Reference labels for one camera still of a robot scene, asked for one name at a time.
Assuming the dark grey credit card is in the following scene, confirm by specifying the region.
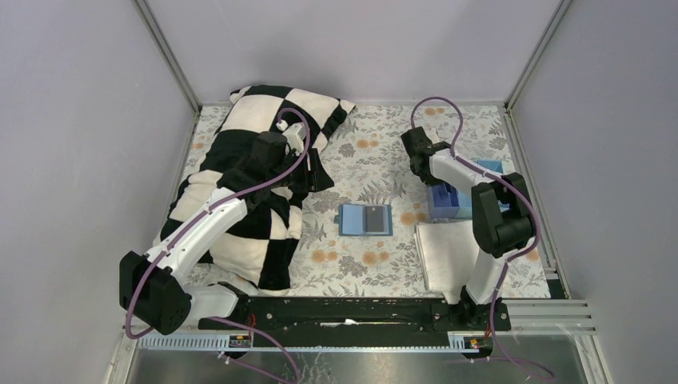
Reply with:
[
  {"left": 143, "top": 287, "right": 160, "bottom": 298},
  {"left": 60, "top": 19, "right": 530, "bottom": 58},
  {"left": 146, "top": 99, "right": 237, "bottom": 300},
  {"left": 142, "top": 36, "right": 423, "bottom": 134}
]
[{"left": 364, "top": 206, "right": 386, "bottom": 234}]

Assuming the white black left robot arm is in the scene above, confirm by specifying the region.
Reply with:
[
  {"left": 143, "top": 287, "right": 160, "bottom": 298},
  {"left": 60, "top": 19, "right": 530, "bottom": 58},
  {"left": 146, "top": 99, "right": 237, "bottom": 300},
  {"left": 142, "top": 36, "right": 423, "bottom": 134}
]
[{"left": 118, "top": 125, "right": 319, "bottom": 339}]

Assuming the aluminium frame rail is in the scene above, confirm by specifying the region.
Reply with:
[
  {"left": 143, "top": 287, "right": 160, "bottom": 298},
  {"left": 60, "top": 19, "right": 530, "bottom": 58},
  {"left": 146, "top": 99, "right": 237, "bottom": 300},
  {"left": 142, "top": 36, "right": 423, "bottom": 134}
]
[{"left": 123, "top": 297, "right": 608, "bottom": 383}]

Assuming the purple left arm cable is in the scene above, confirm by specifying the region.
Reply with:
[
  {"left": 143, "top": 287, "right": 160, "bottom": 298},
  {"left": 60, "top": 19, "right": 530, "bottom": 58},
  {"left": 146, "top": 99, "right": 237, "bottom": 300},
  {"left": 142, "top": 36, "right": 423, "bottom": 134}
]
[{"left": 123, "top": 107, "right": 313, "bottom": 384}]

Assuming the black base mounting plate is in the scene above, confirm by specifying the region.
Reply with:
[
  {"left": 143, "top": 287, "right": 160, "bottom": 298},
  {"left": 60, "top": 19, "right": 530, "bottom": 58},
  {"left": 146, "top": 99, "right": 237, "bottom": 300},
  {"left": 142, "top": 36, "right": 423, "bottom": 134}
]
[{"left": 229, "top": 297, "right": 490, "bottom": 347}]

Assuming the black white checkered pillow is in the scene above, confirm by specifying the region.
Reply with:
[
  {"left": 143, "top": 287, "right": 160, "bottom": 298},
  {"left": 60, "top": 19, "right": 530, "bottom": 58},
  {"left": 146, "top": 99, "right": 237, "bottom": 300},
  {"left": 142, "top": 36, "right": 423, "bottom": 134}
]
[{"left": 154, "top": 85, "right": 355, "bottom": 296}]

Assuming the blue three-compartment tray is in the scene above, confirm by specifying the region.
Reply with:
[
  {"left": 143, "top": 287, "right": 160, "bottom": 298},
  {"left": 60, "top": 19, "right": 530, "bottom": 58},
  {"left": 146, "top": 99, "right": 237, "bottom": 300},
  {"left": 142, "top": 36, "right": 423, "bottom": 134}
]
[{"left": 428, "top": 159, "right": 509, "bottom": 219}]

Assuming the floral table cloth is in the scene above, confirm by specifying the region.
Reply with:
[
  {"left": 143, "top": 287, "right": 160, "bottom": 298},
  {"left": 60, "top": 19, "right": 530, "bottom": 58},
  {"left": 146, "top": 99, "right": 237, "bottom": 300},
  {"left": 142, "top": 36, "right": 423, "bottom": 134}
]
[{"left": 149, "top": 104, "right": 552, "bottom": 299}]

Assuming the blue card holder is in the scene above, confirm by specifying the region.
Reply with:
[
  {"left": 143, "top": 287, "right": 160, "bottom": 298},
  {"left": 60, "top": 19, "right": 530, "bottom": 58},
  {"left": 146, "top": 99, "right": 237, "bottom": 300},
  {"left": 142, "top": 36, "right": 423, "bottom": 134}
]
[{"left": 334, "top": 204, "right": 393, "bottom": 237}]

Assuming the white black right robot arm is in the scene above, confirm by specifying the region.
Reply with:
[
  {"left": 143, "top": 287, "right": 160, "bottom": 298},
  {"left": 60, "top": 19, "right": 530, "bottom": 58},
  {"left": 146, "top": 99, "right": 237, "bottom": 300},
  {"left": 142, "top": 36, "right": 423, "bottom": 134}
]
[{"left": 401, "top": 126, "right": 540, "bottom": 310}]

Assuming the white folded towel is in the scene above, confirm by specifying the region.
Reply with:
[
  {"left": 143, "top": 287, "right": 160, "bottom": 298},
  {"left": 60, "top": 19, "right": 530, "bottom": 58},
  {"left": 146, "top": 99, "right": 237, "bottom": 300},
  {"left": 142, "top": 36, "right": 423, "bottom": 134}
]
[{"left": 414, "top": 220, "right": 496, "bottom": 305}]

